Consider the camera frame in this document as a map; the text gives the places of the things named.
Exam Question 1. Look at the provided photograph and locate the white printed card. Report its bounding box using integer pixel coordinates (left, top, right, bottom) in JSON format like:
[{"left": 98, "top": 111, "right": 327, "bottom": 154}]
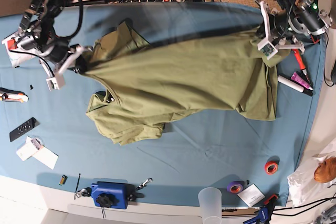
[{"left": 237, "top": 184, "right": 265, "bottom": 207}]

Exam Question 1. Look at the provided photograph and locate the white card box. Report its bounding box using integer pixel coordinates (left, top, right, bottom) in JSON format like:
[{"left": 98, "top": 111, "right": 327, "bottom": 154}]
[{"left": 16, "top": 136, "right": 43, "bottom": 161}]

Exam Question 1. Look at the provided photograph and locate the translucent plastic cup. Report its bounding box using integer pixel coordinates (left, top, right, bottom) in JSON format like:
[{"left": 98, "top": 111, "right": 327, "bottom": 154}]
[{"left": 198, "top": 187, "right": 222, "bottom": 224}]

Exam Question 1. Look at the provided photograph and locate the pink tube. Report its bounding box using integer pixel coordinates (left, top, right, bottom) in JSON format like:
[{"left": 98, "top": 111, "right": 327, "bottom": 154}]
[{"left": 290, "top": 72, "right": 313, "bottom": 91}]

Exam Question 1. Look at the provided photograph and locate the orange white utility knife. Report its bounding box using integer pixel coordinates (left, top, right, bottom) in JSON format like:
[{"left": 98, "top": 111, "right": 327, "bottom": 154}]
[{"left": 1, "top": 88, "right": 29, "bottom": 103}]

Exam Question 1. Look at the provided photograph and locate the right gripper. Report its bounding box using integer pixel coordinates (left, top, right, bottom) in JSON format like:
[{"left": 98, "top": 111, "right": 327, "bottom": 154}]
[{"left": 39, "top": 44, "right": 93, "bottom": 77}]

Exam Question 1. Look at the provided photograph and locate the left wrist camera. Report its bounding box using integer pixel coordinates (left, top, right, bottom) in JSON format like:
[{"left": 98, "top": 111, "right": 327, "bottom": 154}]
[{"left": 257, "top": 38, "right": 278, "bottom": 60}]

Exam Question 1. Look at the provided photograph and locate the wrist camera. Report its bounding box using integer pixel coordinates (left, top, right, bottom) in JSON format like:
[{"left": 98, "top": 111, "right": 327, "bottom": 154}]
[
  {"left": 46, "top": 75, "right": 65, "bottom": 91},
  {"left": 257, "top": 38, "right": 278, "bottom": 60}
]

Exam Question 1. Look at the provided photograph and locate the black remote control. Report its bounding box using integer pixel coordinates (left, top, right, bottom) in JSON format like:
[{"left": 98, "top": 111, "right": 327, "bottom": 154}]
[{"left": 9, "top": 117, "right": 39, "bottom": 142}]

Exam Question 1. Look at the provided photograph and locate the black zip tie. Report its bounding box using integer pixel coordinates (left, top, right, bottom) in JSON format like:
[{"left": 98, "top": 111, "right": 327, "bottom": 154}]
[{"left": 73, "top": 173, "right": 81, "bottom": 200}]

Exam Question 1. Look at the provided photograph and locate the olive green t-shirt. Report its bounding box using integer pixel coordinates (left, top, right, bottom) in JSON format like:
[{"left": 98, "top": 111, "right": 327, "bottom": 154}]
[{"left": 83, "top": 23, "right": 290, "bottom": 145}]

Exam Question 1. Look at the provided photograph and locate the blue table cloth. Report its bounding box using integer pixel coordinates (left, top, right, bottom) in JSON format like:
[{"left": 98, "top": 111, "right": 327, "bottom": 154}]
[{"left": 0, "top": 1, "right": 326, "bottom": 207}]

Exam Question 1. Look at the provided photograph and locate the blue spring clamp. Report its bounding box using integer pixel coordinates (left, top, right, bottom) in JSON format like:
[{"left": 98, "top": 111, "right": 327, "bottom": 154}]
[{"left": 243, "top": 194, "right": 279, "bottom": 224}]

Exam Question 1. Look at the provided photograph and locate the orange handled screwdriver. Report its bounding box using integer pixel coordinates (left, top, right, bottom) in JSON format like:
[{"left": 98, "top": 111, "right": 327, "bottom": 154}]
[{"left": 292, "top": 49, "right": 310, "bottom": 83}]

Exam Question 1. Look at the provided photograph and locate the purple tape roll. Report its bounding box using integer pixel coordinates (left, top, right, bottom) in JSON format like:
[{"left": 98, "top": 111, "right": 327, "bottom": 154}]
[{"left": 227, "top": 181, "right": 245, "bottom": 194}]

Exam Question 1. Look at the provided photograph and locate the small green battery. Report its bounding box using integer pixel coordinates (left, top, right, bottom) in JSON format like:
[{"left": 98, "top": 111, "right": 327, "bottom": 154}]
[{"left": 59, "top": 175, "right": 67, "bottom": 186}]

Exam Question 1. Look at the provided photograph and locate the white plastic bag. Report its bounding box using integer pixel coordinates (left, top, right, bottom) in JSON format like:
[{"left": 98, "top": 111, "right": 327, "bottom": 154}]
[{"left": 287, "top": 140, "right": 335, "bottom": 207}]

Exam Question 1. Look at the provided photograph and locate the brown bread roll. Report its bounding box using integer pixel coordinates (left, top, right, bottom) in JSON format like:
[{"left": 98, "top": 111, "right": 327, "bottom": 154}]
[{"left": 314, "top": 157, "right": 336, "bottom": 183}]

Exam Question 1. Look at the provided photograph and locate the small orange box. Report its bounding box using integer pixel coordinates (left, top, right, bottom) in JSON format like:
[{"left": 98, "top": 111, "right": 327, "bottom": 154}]
[{"left": 7, "top": 39, "right": 17, "bottom": 50}]

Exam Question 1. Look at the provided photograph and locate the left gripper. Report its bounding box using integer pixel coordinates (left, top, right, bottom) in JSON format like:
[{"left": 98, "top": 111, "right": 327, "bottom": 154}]
[{"left": 254, "top": 0, "right": 305, "bottom": 53}]

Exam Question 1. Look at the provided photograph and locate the orange tape roll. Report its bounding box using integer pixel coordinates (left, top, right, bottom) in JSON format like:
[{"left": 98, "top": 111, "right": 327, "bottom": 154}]
[{"left": 264, "top": 161, "right": 279, "bottom": 175}]

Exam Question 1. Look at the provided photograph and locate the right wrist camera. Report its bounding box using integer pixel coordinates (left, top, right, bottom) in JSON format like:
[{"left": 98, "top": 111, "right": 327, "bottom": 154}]
[{"left": 46, "top": 75, "right": 65, "bottom": 91}]

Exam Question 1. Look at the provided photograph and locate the white paper card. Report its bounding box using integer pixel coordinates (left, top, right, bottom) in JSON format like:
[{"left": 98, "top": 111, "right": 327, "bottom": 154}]
[{"left": 33, "top": 146, "right": 58, "bottom": 169}]

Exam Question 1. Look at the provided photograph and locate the blue clamp mount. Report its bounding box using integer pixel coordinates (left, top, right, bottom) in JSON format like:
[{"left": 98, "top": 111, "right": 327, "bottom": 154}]
[{"left": 91, "top": 182, "right": 138, "bottom": 210}]

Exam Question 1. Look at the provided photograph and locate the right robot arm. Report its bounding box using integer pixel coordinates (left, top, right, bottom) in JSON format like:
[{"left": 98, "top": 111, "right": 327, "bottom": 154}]
[{"left": 3, "top": 0, "right": 92, "bottom": 77}]

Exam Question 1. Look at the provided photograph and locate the white lint roller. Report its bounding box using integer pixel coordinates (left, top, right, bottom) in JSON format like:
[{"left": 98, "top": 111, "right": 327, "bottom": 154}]
[{"left": 278, "top": 75, "right": 313, "bottom": 97}]

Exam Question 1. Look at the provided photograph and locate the silver carabiner clip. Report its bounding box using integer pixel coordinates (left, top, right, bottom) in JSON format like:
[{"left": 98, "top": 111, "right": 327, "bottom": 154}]
[{"left": 136, "top": 177, "right": 153, "bottom": 190}]

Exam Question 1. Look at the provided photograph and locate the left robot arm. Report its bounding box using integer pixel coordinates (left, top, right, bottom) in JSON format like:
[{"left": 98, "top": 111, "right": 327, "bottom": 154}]
[{"left": 254, "top": 0, "right": 335, "bottom": 59}]

